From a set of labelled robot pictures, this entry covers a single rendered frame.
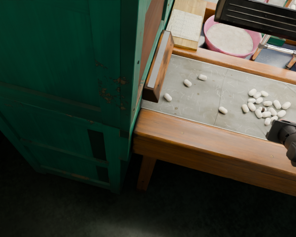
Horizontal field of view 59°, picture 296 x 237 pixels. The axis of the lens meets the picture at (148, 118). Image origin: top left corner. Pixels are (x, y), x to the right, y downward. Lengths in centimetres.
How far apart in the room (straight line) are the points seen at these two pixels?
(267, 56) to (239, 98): 38
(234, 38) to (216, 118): 46
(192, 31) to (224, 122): 44
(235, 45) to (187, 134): 54
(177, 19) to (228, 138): 59
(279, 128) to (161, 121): 37
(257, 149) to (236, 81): 31
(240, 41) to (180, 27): 30
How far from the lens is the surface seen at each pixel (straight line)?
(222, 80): 112
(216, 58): 116
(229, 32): 134
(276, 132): 85
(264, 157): 98
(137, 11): 46
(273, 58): 142
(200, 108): 101
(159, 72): 93
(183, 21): 126
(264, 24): 88
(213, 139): 93
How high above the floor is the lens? 156
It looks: 60 degrees down
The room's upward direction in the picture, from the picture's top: 11 degrees clockwise
